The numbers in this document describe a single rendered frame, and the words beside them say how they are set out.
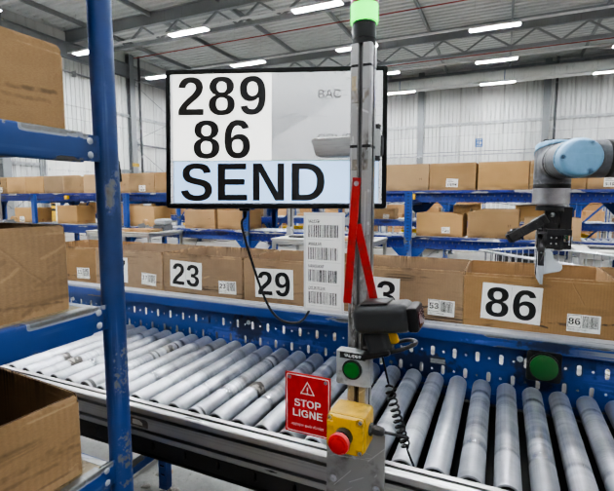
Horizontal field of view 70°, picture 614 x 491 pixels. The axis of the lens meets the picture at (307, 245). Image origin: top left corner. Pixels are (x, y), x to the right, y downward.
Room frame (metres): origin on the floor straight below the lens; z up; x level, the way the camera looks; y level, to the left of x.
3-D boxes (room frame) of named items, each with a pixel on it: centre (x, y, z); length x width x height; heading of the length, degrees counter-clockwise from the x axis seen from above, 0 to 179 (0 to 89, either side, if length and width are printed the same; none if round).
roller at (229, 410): (1.23, 0.12, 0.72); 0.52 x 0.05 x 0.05; 156
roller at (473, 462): (0.99, -0.41, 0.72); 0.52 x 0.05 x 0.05; 156
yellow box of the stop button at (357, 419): (0.76, -0.11, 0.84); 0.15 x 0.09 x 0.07; 66
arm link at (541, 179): (1.18, -0.66, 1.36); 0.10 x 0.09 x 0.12; 170
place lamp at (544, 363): (1.15, -0.65, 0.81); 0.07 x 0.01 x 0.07; 66
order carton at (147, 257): (2.00, 0.72, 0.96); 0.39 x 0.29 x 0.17; 66
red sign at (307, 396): (0.84, -0.03, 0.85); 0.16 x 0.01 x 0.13; 66
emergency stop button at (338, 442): (0.74, -0.06, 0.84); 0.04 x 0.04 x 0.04; 66
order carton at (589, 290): (1.35, -0.71, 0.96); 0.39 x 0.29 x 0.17; 66
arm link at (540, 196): (1.18, -0.66, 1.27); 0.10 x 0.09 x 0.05; 156
